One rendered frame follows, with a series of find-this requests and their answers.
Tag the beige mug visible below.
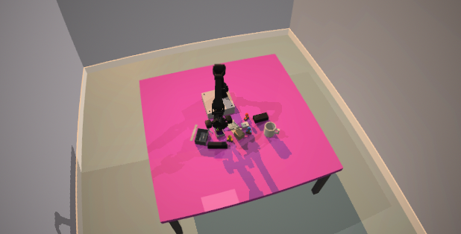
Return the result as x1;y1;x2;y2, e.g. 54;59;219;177
264;122;280;137

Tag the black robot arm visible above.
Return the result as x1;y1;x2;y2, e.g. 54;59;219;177
212;64;229;130

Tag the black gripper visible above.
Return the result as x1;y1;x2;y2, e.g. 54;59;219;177
205;115;233;129

